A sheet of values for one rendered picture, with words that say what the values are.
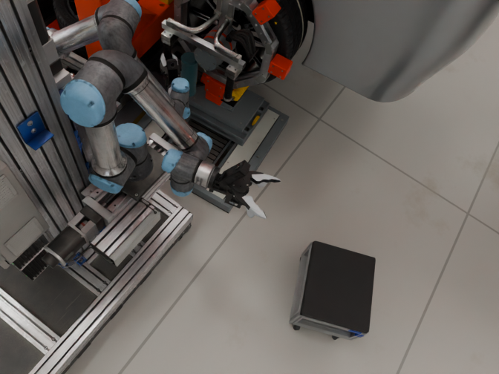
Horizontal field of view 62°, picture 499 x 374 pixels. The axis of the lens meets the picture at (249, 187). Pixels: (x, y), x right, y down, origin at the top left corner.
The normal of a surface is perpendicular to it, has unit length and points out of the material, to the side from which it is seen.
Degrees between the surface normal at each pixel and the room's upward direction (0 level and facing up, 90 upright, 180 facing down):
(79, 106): 82
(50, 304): 0
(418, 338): 0
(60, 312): 0
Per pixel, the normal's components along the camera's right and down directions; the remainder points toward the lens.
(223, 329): 0.15, -0.46
